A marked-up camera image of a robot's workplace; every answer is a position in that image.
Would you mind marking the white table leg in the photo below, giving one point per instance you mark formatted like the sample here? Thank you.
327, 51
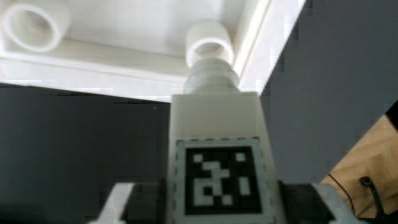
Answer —
222, 186

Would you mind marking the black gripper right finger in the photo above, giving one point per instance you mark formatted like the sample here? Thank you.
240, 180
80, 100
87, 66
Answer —
313, 205

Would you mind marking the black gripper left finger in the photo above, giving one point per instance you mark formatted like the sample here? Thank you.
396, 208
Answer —
133, 204

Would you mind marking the white square table top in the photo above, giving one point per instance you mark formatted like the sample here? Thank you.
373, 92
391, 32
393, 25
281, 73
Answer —
112, 46

